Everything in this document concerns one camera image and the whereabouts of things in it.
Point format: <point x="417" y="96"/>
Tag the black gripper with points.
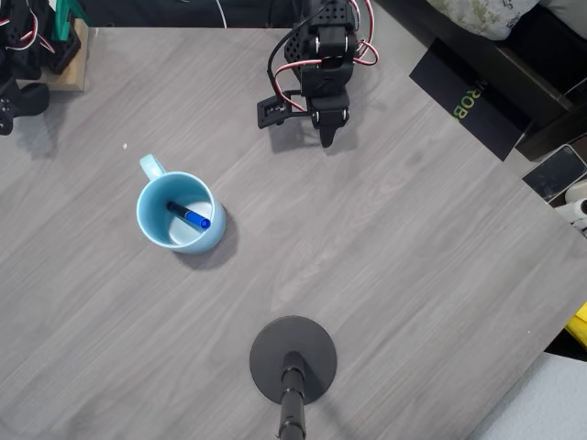
<point x="328" y="117"/>

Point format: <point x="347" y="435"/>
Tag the blue marker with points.
<point x="197" y="219"/>

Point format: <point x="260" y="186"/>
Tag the light blue mug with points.
<point x="151" y="224"/>

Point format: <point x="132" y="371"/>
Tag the black box with green letters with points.
<point x="458" y="78"/>

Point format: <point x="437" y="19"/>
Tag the patterned white pillow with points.
<point x="486" y="18"/>

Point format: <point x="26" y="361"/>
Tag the black furniture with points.
<point x="541" y="59"/>

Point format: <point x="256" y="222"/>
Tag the smartphone with dark screen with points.
<point x="555" y="174"/>

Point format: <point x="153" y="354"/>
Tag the white device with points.
<point x="575" y="192"/>

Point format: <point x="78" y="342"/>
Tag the wooden base board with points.
<point x="80" y="69"/>

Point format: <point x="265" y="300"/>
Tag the green printed clamp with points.
<point x="62" y="27"/>

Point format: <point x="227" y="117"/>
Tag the yellow object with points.
<point x="580" y="323"/>

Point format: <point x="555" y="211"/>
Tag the light grey fabric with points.
<point x="550" y="403"/>

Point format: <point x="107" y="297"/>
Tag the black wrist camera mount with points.
<point x="269" y="112"/>

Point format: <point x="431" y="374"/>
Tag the black round-base camera stand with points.
<point x="275" y="348"/>

